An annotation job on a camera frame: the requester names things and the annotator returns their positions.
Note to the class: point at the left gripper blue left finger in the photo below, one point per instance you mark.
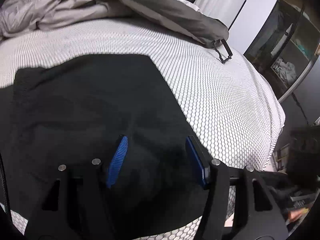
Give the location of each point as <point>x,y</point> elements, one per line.
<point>114,167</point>

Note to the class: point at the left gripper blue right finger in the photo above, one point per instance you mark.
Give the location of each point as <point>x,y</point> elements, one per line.
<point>199,163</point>

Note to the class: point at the black pants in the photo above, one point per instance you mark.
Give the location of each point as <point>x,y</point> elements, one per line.
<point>59,131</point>

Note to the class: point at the white honeycomb mattress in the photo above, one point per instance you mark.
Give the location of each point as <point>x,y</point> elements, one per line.
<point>233,111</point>

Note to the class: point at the glass door shelving cabinet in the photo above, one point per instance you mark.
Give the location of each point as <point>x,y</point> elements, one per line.
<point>286,44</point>

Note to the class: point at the dark olive duvet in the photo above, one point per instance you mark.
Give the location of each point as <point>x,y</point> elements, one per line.
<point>181,18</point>

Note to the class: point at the light grey crumpled blanket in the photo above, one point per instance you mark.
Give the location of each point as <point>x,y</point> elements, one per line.
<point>22,16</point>

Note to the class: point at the white wardrobe door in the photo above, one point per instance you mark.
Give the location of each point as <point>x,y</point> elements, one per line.
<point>243,18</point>

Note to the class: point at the black strap buckle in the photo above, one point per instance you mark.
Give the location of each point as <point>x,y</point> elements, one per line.
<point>223,50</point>

